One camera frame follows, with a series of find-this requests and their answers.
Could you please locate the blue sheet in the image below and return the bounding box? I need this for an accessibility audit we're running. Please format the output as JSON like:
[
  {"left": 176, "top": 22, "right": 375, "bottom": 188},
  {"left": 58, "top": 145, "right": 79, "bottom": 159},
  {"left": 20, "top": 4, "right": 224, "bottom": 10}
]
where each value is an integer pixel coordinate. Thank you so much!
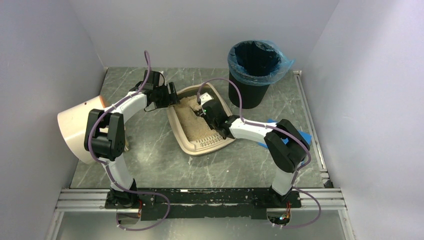
[{"left": 257, "top": 118, "right": 312, "bottom": 149}]

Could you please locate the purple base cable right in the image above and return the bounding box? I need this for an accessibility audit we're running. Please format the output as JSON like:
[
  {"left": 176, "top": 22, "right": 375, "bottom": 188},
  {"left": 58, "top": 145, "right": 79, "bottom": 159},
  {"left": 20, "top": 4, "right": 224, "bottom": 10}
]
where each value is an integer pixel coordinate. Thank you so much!
[{"left": 271, "top": 187, "right": 322, "bottom": 229}]

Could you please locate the cat litter pile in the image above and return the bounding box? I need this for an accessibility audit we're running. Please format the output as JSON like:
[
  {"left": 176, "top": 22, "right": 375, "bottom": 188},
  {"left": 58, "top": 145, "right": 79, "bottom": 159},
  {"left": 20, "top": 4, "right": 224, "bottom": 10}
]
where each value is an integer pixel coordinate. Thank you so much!
[{"left": 174, "top": 95, "right": 217, "bottom": 142}]

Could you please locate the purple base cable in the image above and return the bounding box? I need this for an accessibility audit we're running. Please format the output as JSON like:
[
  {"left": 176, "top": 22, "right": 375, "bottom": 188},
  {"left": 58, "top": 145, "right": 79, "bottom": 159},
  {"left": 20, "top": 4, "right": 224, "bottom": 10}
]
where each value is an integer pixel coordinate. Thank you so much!
[
  {"left": 115, "top": 201, "right": 172, "bottom": 232},
  {"left": 271, "top": 187, "right": 322, "bottom": 229}
]

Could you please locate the black trash bin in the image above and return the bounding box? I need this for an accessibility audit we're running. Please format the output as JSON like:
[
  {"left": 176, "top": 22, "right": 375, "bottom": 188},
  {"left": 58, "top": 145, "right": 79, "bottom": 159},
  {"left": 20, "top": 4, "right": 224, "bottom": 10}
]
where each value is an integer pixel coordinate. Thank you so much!
[{"left": 228, "top": 73, "right": 269, "bottom": 109}]

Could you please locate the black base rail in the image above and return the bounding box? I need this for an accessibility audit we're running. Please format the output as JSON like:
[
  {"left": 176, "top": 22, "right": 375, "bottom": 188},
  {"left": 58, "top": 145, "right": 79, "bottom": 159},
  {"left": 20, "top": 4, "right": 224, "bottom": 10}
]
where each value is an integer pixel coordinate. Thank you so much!
[{"left": 104, "top": 187, "right": 302, "bottom": 221}]

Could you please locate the beige litter box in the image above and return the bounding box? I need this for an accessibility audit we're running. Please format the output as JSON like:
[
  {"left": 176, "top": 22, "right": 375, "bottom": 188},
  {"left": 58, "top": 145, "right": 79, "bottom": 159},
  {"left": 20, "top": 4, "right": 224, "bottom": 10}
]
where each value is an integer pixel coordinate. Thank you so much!
[{"left": 166, "top": 83, "right": 234, "bottom": 156}]

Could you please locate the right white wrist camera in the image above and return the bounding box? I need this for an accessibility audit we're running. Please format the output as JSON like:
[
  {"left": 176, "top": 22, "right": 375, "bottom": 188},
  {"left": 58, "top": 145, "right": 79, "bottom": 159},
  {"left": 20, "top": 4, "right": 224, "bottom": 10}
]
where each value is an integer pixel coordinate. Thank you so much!
[{"left": 197, "top": 92, "right": 214, "bottom": 106}]

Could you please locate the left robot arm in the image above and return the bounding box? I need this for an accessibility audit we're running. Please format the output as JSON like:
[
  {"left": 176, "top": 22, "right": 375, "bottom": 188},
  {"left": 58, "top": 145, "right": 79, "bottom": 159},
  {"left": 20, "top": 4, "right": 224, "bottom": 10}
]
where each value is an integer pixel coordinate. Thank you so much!
[{"left": 83, "top": 70, "right": 179, "bottom": 209}]

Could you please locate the blue plastic bin liner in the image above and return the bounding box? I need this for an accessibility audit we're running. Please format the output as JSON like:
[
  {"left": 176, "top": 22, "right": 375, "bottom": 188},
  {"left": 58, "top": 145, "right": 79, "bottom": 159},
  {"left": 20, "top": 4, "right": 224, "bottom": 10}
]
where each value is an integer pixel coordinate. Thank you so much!
[{"left": 227, "top": 40, "right": 295, "bottom": 87}]

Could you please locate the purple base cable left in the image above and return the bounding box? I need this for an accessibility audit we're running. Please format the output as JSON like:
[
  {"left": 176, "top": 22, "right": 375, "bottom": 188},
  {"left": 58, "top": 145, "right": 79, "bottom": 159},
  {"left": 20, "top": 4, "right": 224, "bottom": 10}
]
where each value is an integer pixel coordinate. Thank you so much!
[{"left": 115, "top": 201, "right": 172, "bottom": 232}]

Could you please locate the beige cylindrical container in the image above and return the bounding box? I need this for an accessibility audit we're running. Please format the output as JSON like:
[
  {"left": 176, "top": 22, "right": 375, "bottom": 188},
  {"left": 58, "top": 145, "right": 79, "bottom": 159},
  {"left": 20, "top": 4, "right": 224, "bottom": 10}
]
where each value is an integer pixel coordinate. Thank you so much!
[{"left": 57, "top": 95, "right": 110, "bottom": 164}]

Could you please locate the aluminium frame rail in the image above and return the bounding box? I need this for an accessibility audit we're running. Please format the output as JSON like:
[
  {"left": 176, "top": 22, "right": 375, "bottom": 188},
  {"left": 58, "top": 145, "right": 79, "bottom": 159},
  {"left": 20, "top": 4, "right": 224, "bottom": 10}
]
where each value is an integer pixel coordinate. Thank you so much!
[{"left": 54, "top": 70, "right": 348, "bottom": 213}]

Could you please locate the black litter scoop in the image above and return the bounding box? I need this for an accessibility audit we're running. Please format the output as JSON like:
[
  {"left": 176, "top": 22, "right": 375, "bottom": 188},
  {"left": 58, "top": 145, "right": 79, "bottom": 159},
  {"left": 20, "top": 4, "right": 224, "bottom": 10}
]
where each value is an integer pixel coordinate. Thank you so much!
[{"left": 193, "top": 105, "right": 207, "bottom": 118}]

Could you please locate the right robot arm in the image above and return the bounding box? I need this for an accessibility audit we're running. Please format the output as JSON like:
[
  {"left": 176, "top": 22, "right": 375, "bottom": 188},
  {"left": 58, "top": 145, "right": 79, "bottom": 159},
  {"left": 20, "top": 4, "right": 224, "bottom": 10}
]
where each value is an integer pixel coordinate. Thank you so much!
[{"left": 197, "top": 100, "right": 310, "bottom": 196}]

